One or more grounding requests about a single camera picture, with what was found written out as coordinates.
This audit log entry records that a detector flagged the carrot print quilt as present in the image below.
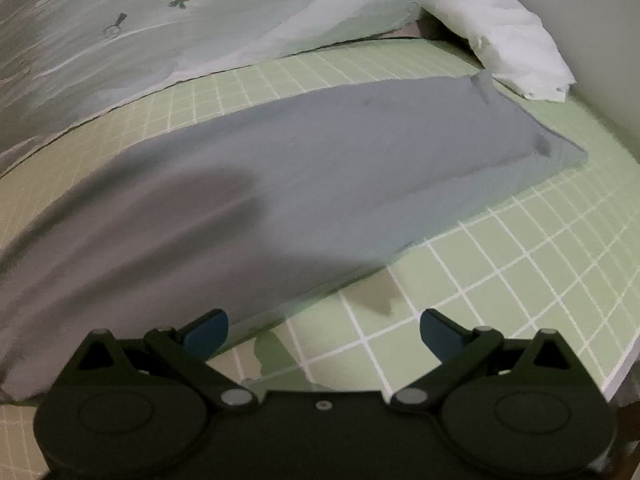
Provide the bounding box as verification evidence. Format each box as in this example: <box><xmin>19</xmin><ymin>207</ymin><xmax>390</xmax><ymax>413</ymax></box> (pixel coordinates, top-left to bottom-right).
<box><xmin>0</xmin><ymin>0</ymin><xmax>506</xmax><ymax>178</ymax></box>

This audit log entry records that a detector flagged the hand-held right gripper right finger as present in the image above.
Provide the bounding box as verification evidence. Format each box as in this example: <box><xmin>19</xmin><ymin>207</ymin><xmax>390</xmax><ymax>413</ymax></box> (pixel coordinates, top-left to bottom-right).
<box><xmin>390</xmin><ymin>310</ymin><xmax>588</xmax><ymax>413</ymax></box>

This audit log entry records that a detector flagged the green grid cutting mat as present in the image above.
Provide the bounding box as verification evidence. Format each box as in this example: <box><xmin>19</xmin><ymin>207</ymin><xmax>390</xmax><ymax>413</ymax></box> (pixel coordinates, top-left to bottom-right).
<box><xmin>0</xmin><ymin>40</ymin><xmax>640</xmax><ymax>431</ymax></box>

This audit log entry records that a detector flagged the grey garment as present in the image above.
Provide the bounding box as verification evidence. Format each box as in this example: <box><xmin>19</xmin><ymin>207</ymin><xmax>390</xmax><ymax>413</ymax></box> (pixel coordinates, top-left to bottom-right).
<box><xmin>0</xmin><ymin>70</ymin><xmax>588</xmax><ymax>403</ymax></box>

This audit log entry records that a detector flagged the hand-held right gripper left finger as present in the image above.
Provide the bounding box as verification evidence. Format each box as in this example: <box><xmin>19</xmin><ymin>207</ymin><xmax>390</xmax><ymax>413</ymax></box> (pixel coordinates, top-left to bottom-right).
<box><xmin>62</xmin><ymin>310</ymin><xmax>258</xmax><ymax>411</ymax></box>

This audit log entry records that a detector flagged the white crumpled cloth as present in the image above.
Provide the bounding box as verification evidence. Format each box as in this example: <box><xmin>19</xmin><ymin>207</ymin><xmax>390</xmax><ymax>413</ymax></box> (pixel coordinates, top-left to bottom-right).
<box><xmin>424</xmin><ymin>0</ymin><xmax>577</xmax><ymax>103</ymax></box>

